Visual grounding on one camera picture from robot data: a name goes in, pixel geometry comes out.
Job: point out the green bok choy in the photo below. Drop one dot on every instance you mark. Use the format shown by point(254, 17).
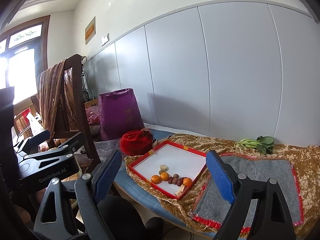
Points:
point(264, 145)

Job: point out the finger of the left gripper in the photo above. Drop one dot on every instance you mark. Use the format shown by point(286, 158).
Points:
point(31, 143)
point(68, 147)

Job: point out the grey felt mat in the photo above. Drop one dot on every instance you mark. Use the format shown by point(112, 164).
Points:
point(211, 208)

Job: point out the pale sugarcane chunk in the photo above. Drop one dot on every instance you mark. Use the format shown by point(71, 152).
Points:
point(183, 188)
point(178, 193)
point(164, 168)

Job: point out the white wall switch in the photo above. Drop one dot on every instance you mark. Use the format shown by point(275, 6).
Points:
point(105, 39)

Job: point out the wooden framed window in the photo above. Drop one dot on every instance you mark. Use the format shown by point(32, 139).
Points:
point(24, 57)

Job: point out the red velvet pouch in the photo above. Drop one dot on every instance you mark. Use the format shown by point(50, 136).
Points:
point(137, 142)

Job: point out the dark wooden chair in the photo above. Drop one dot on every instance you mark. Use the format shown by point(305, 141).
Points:
point(62, 129)

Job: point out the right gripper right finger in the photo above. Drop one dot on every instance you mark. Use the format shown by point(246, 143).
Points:
point(272, 219)

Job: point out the wall picture frame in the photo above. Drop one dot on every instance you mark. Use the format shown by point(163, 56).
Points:
point(90, 31)

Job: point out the orange mandarin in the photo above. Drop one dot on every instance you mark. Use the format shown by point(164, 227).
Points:
point(156, 179)
point(187, 181)
point(164, 176)

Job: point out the red plastic bag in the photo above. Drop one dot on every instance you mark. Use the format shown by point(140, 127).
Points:
point(92, 114)

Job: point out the brown striped cloth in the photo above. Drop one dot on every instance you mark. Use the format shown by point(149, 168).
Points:
point(52, 82)

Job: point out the gold patterned tablecloth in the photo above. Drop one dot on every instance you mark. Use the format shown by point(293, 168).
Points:
point(205, 181)

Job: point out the purple shopping bag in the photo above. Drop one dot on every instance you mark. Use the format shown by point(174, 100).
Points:
point(118, 114)

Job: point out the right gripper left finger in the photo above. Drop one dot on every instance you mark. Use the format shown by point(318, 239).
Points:
point(55, 218)

